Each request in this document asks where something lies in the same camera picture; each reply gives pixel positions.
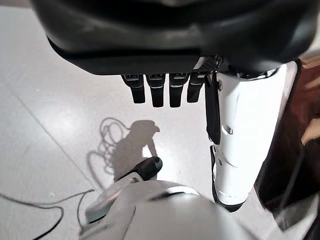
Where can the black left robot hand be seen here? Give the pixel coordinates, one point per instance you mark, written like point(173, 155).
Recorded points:
point(150, 37)

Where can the white robot lower leg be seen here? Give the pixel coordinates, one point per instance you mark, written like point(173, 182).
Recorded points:
point(245, 130)

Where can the dark brown wooden furniture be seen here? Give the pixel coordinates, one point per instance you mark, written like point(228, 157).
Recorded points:
point(282, 155)

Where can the beige object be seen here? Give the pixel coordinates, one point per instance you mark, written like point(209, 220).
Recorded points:
point(312, 132)

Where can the grey cloth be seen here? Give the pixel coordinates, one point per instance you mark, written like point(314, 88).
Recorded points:
point(297, 212)

